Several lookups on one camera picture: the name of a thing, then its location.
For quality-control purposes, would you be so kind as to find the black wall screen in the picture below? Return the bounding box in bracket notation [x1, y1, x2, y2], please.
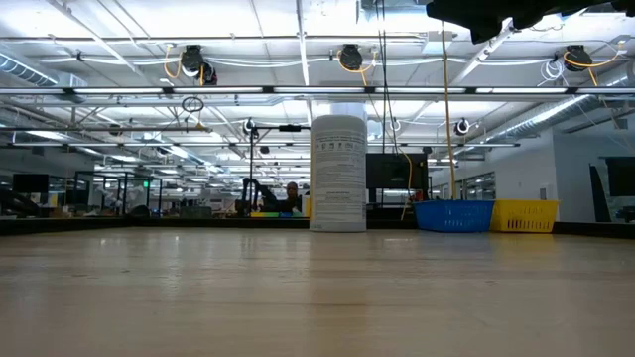
[603, 156, 635, 198]

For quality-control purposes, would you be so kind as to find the black monitor screen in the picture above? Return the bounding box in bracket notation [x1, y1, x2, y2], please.
[365, 153, 430, 191]

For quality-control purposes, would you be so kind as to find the person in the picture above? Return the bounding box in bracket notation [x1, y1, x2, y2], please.
[283, 180, 304, 214]

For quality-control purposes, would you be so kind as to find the long ceiling light bar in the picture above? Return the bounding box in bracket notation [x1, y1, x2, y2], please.
[0, 85, 635, 96]

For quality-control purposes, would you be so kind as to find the black ceiling cable reel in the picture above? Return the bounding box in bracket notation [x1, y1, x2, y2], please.
[564, 44, 594, 73]
[179, 44, 218, 87]
[338, 44, 365, 72]

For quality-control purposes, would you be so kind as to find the black table frame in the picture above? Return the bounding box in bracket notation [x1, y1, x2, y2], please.
[0, 216, 635, 240]

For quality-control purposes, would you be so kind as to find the white wipes canister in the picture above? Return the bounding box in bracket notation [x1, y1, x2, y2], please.
[309, 114, 368, 233]

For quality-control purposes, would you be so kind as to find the blue plastic basket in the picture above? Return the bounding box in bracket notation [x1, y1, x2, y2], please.
[412, 199, 496, 234]

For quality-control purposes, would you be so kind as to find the black camera stand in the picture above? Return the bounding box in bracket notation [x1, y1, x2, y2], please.
[247, 123, 312, 192]

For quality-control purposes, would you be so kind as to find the black slanted panel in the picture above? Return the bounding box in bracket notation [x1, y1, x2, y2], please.
[588, 164, 613, 224]

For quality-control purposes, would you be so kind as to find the small black desk monitor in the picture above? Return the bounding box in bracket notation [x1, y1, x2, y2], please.
[12, 173, 51, 195]

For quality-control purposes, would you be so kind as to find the black hanging cable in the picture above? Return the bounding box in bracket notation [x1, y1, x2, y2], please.
[375, 0, 398, 156]

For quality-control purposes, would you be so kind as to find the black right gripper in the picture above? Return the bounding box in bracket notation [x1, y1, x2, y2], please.
[426, 0, 635, 45]

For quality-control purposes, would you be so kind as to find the silver ceiling duct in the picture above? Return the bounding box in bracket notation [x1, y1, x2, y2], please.
[483, 93, 604, 143]

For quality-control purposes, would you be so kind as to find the yellow plastic basket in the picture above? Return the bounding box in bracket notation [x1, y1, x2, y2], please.
[490, 198, 561, 234]

